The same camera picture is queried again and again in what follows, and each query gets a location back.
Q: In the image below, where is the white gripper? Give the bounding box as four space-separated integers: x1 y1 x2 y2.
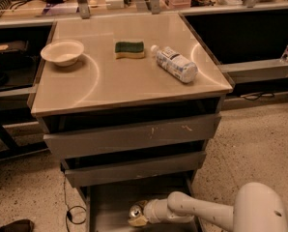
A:
128 199 194 227

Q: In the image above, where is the silver 7up soda can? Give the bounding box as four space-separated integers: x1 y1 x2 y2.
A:
130 204 144 218

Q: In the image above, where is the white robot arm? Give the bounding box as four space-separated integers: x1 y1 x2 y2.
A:
128 182 288 232

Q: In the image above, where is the grey open bottom drawer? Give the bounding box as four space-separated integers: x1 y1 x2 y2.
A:
87 174 203 232

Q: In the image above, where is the grey middle drawer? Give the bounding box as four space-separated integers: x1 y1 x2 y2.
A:
65 151 206 188

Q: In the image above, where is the grey drawer cabinet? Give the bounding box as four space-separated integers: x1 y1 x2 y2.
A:
26 12 235 232

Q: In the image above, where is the grey top drawer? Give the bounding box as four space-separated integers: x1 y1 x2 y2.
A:
43 114 221 160

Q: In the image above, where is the dark shoe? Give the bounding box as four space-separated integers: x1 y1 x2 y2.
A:
0 219 34 232

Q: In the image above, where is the clear plastic water bottle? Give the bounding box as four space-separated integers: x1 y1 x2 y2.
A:
151 45 198 84

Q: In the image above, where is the green and yellow sponge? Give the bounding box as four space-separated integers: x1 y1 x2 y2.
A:
115 42 145 59

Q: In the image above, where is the white paper bowl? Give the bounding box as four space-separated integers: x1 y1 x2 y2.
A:
41 40 84 67

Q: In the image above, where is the black floor cable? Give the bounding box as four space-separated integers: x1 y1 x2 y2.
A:
62 174 87 232

